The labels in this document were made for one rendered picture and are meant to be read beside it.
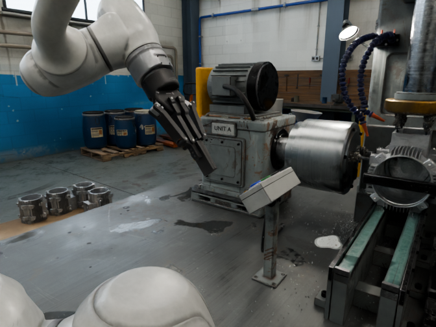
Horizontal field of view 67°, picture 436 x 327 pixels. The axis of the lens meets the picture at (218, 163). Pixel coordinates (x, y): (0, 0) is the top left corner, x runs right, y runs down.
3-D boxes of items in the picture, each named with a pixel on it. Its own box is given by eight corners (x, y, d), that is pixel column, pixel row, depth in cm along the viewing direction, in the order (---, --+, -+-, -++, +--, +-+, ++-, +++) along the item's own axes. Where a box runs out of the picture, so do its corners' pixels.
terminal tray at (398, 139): (393, 148, 113) (396, 127, 111) (430, 152, 107) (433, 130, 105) (387, 155, 103) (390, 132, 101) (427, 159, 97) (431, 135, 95)
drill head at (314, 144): (278, 170, 143) (281, 113, 137) (368, 186, 123) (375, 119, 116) (249, 185, 123) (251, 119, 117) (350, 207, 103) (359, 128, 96)
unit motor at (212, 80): (217, 155, 157) (217, 63, 147) (279, 165, 139) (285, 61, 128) (181, 167, 137) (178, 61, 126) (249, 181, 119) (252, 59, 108)
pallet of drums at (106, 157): (139, 144, 657) (136, 106, 638) (163, 150, 604) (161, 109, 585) (80, 154, 572) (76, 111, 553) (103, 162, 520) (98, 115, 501)
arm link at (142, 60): (170, 45, 73) (183, 66, 72) (149, 71, 79) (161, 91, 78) (139, 41, 66) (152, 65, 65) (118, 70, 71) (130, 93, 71)
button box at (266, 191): (280, 194, 89) (270, 177, 89) (302, 182, 84) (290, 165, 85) (248, 215, 75) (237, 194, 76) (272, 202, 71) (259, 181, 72)
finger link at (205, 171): (198, 140, 68) (196, 141, 68) (215, 169, 67) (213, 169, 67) (190, 147, 70) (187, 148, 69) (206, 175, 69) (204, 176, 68)
